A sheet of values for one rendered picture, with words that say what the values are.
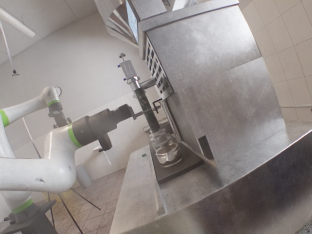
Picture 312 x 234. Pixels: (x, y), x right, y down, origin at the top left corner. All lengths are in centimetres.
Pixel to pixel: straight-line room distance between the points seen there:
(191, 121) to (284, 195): 25
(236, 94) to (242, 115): 5
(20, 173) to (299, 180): 66
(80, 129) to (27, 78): 506
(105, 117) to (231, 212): 41
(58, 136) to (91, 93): 387
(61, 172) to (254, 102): 52
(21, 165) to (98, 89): 396
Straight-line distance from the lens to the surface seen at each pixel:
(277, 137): 40
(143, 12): 34
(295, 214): 46
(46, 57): 529
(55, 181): 48
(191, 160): 39
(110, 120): 49
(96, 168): 460
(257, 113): 38
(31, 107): 125
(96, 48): 470
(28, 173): 49
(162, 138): 51
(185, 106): 30
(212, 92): 32
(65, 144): 54
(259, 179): 33
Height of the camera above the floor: 119
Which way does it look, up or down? 5 degrees down
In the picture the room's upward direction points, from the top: 24 degrees counter-clockwise
